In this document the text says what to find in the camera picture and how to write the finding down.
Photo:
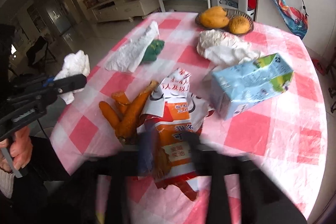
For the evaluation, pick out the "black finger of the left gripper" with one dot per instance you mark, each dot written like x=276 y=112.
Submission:
x=70 y=84

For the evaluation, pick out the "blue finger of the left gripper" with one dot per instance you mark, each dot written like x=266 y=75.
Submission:
x=45 y=81

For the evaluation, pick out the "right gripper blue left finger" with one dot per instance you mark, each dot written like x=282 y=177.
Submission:
x=148 y=146

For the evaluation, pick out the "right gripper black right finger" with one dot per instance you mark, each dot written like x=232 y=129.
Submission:
x=200 y=157

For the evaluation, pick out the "long orange peel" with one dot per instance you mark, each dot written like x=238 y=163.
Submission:
x=127 y=128

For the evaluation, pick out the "white tissue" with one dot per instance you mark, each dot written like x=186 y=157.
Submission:
x=74 y=64

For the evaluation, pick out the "red orange snack bag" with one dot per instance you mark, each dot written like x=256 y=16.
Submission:
x=171 y=109

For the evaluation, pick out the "orange peel piece small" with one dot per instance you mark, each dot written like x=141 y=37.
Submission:
x=109 y=114

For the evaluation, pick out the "orange peel piece curled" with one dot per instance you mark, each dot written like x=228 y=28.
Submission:
x=120 y=101

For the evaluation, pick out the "white paper napkin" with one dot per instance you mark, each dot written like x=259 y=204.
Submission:
x=129 y=56

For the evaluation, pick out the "blue green milk carton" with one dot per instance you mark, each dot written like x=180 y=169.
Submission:
x=240 y=87

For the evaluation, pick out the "green knitted toy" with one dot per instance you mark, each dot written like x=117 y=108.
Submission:
x=152 y=51

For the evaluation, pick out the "white plastic bag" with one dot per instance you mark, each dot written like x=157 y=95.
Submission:
x=225 y=49

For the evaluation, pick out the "person's left hand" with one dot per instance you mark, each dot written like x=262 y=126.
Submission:
x=21 y=149

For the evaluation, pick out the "cream tv stand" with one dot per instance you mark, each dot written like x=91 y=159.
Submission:
x=116 y=10

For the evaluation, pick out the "yellow mango front left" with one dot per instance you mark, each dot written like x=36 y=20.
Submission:
x=213 y=21

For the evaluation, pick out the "yellow mango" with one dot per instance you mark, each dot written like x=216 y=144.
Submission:
x=215 y=11
x=239 y=25
x=213 y=21

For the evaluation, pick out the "yellow mango right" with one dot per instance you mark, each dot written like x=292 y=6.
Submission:
x=239 y=25

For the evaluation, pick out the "yellow mango rear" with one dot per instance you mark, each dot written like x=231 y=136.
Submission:
x=215 y=11

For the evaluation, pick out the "red floor object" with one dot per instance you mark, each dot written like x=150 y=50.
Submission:
x=318 y=65

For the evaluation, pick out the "colourful hanging bag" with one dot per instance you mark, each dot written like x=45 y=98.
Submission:
x=295 y=19

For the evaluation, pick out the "dark wire fruit basket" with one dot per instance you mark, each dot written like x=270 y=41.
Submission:
x=230 y=14

